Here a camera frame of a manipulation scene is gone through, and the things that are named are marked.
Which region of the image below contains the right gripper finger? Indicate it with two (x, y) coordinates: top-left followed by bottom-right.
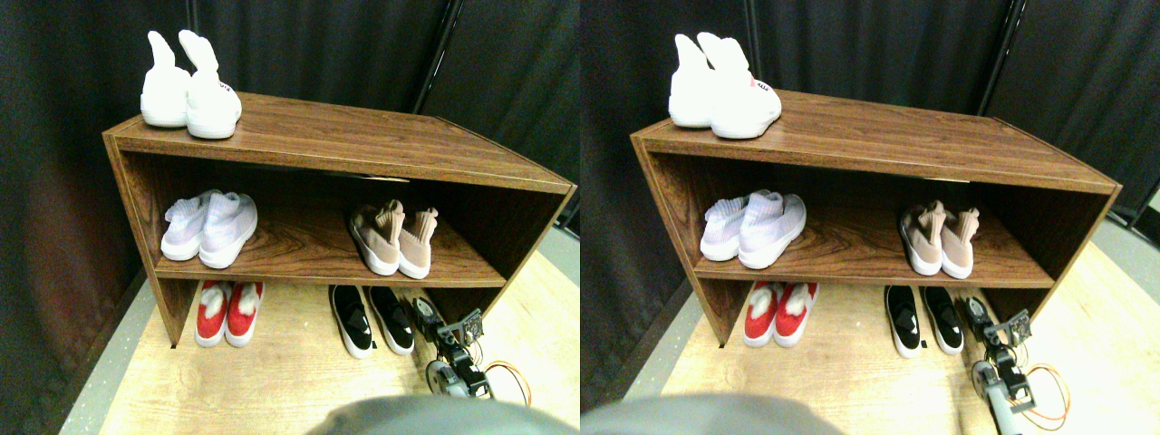
(961, 296), (994, 342)
(412, 297), (447, 342)

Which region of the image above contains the red shoe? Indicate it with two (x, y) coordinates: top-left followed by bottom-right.
(744, 282), (785, 348)
(772, 283), (820, 348)
(224, 282), (265, 348)
(195, 281), (233, 348)

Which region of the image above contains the brown shoe rack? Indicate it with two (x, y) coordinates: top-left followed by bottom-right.
(102, 91), (578, 348)
(631, 89), (1123, 348)

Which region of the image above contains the white shoe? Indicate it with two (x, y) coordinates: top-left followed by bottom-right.
(669, 34), (717, 128)
(698, 32), (783, 140)
(179, 30), (243, 140)
(140, 31), (193, 128)

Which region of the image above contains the orange wire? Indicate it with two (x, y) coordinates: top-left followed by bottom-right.
(1029, 364), (1072, 432)
(485, 361), (533, 408)

